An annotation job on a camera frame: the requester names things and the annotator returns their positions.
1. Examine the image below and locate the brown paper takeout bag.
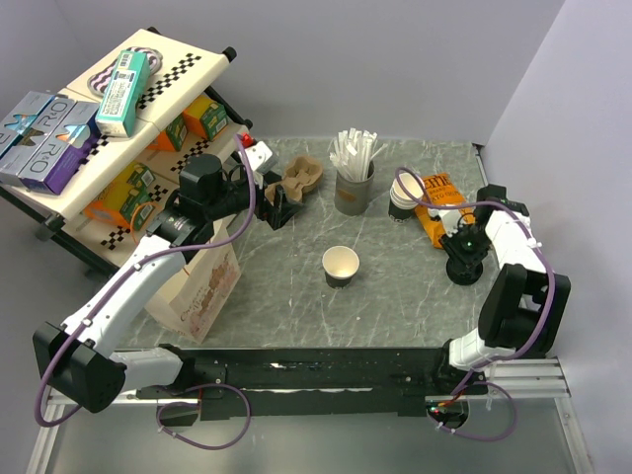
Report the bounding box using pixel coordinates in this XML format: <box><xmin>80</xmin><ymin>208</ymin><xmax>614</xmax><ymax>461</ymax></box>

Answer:
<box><xmin>145</xmin><ymin>244</ymin><xmax>241</xmax><ymax>344</ymax></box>

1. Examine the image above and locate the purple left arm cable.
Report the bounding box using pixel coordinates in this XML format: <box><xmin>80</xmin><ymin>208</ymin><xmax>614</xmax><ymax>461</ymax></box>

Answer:
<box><xmin>33</xmin><ymin>135</ymin><xmax>258</xmax><ymax>450</ymax></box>

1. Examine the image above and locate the purple wavy pouch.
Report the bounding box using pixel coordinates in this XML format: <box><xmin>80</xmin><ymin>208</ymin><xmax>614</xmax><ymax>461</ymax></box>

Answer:
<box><xmin>87</xmin><ymin>46</ymin><xmax>163</xmax><ymax>97</ymax></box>

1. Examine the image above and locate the grey straw holder cup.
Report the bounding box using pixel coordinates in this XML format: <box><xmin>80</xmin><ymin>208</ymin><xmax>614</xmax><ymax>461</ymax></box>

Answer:
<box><xmin>334</xmin><ymin>162</ymin><xmax>374</xmax><ymax>216</ymax></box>

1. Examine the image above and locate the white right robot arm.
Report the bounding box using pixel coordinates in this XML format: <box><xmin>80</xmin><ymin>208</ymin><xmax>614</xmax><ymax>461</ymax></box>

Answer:
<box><xmin>431</xmin><ymin>185</ymin><xmax>571</xmax><ymax>394</ymax></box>

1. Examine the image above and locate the orange potato chips bag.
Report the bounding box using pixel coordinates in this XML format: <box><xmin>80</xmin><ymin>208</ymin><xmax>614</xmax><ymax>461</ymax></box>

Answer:
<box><xmin>415</xmin><ymin>173</ymin><xmax>465</xmax><ymax>249</ymax></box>

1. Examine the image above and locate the cream tiered display shelf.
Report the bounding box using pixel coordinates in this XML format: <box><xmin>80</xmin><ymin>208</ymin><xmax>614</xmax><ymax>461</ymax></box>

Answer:
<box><xmin>1</xmin><ymin>28</ymin><xmax>252</xmax><ymax>276</ymax></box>

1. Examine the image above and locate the silver R+O box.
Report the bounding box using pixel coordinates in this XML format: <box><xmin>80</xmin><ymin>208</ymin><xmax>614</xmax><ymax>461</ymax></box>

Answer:
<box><xmin>1</xmin><ymin>91</ymin><xmax>55</xmax><ymax>186</ymax></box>

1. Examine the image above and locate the black plastic cup lid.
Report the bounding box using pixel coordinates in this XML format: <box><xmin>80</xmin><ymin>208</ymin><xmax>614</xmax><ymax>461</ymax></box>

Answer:
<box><xmin>445</xmin><ymin>258</ymin><xmax>484</xmax><ymax>286</ymax></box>

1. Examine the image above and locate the purple R+O box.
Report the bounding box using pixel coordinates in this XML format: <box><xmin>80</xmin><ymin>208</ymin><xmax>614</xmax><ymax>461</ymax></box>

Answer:
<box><xmin>18</xmin><ymin>101</ymin><xmax>101</xmax><ymax>196</ymax></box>

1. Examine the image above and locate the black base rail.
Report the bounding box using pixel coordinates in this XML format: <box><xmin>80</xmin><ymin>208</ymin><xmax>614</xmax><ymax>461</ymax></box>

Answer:
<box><xmin>136</xmin><ymin>348</ymin><xmax>487</xmax><ymax>421</ymax></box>

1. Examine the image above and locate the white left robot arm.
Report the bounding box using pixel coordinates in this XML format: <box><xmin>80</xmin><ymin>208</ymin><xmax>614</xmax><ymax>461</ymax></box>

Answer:
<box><xmin>33</xmin><ymin>148</ymin><xmax>299</xmax><ymax>413</ymax></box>

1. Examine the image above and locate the white wrapped straws bundle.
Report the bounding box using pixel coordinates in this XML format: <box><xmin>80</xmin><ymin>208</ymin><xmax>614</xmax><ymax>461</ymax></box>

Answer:
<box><xmin>330</xmin><ymin>127</ymin><xmax>386</xmax><ymax>183</ymax></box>

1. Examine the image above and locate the orange green box upper left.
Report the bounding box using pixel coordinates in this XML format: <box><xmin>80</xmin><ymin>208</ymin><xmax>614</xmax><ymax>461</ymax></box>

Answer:
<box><xmin>147</xmin><ymin>115</ymin><xmax>188</xmax><ymax>152</ymax></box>

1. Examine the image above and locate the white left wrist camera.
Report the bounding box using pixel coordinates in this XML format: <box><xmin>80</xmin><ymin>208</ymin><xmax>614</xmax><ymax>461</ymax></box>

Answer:
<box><xmin>239</xmin><ymin>133</ymin><xmax>276</xmax><ymax>175</ymax></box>

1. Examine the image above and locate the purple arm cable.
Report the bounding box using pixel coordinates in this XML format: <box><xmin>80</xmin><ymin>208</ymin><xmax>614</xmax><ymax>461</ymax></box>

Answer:
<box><xmin>33</xmin><ymin>135</ymin><xmax>258</xmax><ymax>450</ymax></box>
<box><xmin>394</xmin><ymin>166</ymin><xmax>559</xmax><ymax>440</ymax></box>

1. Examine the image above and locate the teal product box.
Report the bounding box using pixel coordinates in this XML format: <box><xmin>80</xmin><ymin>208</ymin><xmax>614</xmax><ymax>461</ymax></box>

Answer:
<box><xmin>95</xmin><ymin>51</ymin><xmax>149</xmax><ymax>138</ymax></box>

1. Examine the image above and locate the orange green box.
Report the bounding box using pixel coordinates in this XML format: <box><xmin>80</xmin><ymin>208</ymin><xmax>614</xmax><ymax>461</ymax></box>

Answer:
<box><xmin>83</xmin><ymin>162</ymin><xmax>156</xmax><ymax>231</ymax></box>
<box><xmin>147</xmin><ymin>115</ymin><xmax>188</xmax><ymax>152</ymax></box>
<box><xmin>183</xmin><ymin>95</ymin><xmax>228</xmax><ymax>141</ymax></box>

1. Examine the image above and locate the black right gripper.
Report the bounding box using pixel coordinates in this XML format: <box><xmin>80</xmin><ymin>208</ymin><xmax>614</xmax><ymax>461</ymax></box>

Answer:
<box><xmin>438</xmin><ymin>223</ymin><xmax>492</xmax><ymax>276</ymax></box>

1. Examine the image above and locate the stack of paper cups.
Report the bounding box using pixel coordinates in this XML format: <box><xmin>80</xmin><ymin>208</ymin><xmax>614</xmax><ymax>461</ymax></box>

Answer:
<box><xmin>388</xmin><ymin>172</ymin><xmax>425</xmax><ymax>222</ymax></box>

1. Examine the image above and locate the orange green box lower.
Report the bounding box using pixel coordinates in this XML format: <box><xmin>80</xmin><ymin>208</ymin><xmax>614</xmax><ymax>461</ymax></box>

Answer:
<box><xmin>83</xmin><ymin>162</ymin><xmax>156</xmax><ymax>231</ymax></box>

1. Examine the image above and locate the orange green box upper right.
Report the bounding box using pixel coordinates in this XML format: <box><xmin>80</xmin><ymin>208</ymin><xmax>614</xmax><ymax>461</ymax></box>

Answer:
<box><xmin>183</xmin><ymin>95</ymin><xmax>228</xmax><ymax>141</ymax></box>

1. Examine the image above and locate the black paper coffee cup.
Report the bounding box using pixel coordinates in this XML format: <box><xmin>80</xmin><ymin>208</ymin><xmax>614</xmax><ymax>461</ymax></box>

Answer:
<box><xmin>322</xmin><ymin>246</ymin><xmax>359</xmax><ymax>288</ymax></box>

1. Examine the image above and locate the brown cardboard cup carrier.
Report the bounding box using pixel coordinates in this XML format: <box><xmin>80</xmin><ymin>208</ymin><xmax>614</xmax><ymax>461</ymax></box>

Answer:
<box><xmin>269</xmin><ymin>155</ymin><xmax>324</xmax><ymax>202</ymax></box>

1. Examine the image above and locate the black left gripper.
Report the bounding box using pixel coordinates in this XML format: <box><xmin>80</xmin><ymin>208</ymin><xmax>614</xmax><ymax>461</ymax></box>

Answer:
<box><xmin>205</xmin><ymin>169</ymin><xmax>304</xmax><ymax>229</ymax></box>

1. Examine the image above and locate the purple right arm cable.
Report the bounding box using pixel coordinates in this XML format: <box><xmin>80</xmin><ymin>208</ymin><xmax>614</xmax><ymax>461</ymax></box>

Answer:
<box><xmin>394</xmin><ymin>166</ymin><xmax>559</xmax><ymax>440</ymax></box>

